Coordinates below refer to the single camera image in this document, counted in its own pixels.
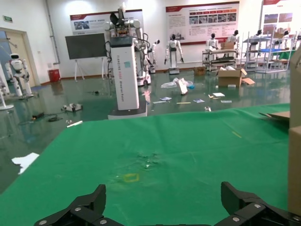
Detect clear plastic bag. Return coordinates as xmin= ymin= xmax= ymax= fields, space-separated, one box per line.
xmin=160 ymin=77 xmax=195 ymax=90

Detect flat cardboard sheet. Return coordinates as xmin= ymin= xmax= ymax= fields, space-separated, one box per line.
xmin=258 ymin=110 xmax=291 ymax=122

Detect metal trolley table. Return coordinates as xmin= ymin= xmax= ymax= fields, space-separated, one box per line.
xmin=202 ymin=48 xmax=238 ymax=72

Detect red bin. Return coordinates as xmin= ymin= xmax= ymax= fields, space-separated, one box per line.
xmin=48 ymin=68 xmax=62 ymax=83

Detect large open cardboard box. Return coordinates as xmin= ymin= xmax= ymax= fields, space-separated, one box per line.
xmin=289 ymin=46 xmax=301 ymax=129

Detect white tower robot with arms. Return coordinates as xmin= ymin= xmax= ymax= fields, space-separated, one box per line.
xmin=103 ymin=2 xmax=152 ymax=120

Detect white humanoid robot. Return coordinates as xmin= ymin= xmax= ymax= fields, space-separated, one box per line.
xmin=148 ymin=39 xmax=161 ymax=74
xmin=164 ymin=34 xmax=185 ymax=75
xmin=8 ymin=53 xmax=35 ymax=100
xmin=226 ymin=30 xmax=241 ymax=57
xmin=206 ymin=32 xmax=220 ymax=51

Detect white carton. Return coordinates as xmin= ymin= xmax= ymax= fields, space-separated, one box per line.
xmin=176 ymin=78 xmax=189 ymax=96

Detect white device on floor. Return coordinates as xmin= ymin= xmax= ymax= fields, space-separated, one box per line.
xmin=61 ymin=103 xmax=84 ymax=113

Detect open cardboard box with foam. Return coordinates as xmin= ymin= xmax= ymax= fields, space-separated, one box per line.
xmin=216 ymin=67 xmax=248 ymax=88

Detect wall poster with red header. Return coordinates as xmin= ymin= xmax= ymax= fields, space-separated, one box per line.
xmin=70 ymin=9 xmax=144 ymax=36
xmin=261 ymin=0 xmax=301 ymax=36

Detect white stick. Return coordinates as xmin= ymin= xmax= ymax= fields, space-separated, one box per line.
xmin=66 ymin=120 xmax=84 ymax=129

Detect dark display board on stand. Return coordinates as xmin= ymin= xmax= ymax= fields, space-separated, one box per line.
xmin=65 ymin=32 xmax=108 ymax=82

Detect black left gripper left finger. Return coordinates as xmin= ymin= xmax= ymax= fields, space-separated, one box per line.
xmin=34 ymin=184 xmax=123 ymax=226

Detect closed brown cardboard box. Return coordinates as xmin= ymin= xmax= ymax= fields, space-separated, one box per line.
xmin=287 ymin=125 xmax=301 ymax=214

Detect wide wall poster with photos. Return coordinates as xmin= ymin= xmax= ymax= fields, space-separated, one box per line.
xmin=165 ymin=1 xmax=240 ymax=46

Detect green tablecloth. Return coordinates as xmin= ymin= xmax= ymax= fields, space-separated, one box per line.
xmin=0 ymin=103 xmax=301 ymax=226

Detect white paper sheet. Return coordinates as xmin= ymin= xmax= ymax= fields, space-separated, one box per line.
xmin=11 ymin=152 xmax=40 ymax=176

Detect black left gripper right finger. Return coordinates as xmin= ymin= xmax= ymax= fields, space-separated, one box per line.
xmin=213 ymin=181 xmax=301 ymax=226

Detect white metal shelf rack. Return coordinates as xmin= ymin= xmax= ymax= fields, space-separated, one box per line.
xmin=241 ymin=31 xmax=296 ymax=74

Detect beige door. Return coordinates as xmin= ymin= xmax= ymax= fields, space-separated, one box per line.
xmin=0 ymin=27 xmax=39 ymax=89

